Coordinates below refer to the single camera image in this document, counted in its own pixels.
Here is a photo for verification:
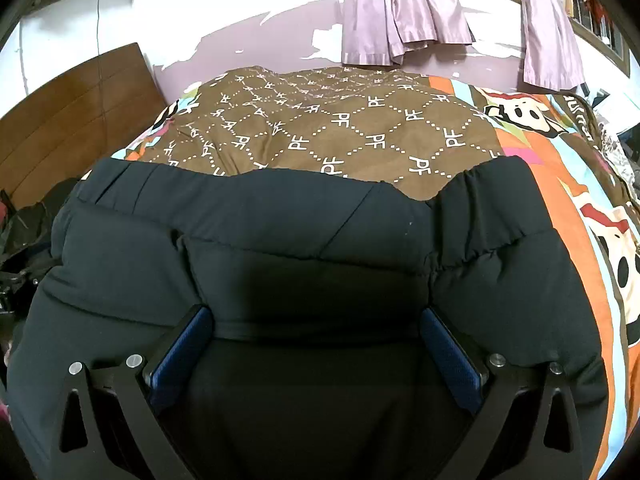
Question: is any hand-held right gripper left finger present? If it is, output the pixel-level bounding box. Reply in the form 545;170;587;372
59;304;217;480

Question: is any black puffer jacket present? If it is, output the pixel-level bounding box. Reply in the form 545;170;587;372
7;156;609;480

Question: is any purple curtain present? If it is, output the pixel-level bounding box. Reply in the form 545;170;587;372
517;0;586;90
341;0;475;67

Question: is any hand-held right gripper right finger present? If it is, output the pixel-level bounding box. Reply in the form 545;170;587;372
419;306;584;480

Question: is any brown printed blanket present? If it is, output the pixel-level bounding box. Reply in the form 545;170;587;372
110;65;640;478

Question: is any thin wall cable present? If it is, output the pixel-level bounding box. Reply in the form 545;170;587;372
96;0;109;97

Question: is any wooden headboard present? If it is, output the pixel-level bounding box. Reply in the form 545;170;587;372
0;42;169;211

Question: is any floral patterned cloth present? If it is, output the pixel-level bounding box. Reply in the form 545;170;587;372
590;87;640;202

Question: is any dark clothes pile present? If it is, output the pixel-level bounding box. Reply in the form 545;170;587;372
0;177;94;317

